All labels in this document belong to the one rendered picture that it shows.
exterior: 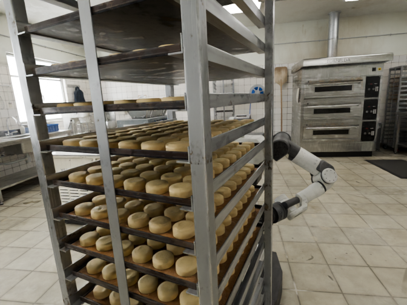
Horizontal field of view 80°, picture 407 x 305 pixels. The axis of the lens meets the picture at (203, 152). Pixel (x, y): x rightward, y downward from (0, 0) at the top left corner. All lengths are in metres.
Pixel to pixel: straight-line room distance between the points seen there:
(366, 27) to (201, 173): 6.85
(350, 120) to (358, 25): 2.30
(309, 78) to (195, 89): 5.24
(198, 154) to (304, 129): 5.22
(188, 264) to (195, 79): 0.39
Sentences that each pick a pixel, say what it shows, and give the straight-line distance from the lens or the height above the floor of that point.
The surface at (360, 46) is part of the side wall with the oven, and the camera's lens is 7.04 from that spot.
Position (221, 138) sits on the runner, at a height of 1.24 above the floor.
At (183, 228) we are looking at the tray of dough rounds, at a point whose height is 1.06.
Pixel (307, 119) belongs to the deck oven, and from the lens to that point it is 5.53.
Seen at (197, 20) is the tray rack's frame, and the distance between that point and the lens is 0.41.
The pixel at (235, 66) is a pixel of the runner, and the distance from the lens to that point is 0.65.
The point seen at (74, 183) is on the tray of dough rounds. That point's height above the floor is 1.14.
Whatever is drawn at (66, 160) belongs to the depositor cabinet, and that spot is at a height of 0.78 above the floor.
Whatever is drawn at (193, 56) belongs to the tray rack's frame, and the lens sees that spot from 0.41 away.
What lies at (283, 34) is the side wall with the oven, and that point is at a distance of 6.66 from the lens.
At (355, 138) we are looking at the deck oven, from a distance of 5.88.
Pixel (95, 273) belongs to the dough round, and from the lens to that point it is 0.82.
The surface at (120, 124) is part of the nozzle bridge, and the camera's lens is 2.46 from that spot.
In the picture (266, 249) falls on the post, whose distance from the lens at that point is 1.18.
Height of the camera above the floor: 1.32
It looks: 12 degrees down
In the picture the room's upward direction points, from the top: 3 degrees counter-clockwise
